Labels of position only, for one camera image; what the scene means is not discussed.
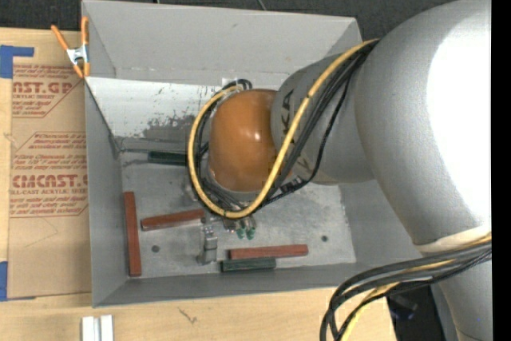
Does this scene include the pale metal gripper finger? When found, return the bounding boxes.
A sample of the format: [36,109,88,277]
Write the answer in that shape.
[196,226,208,266]
[203,224,220,265]

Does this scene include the brown cardboard board red print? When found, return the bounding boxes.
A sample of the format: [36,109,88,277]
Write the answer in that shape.
[0,26,93,301]

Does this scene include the red-brown flat block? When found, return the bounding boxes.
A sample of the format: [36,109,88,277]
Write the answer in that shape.
[227,244,310,261]
[139,208,206,232]
[122,191,144,278]

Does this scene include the grey metal bin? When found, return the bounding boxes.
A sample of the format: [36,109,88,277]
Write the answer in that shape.
[81,0,425,308]

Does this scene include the dark green flat block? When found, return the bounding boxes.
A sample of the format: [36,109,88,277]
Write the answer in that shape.
[220,257,278,274]
[147,150,189,166]

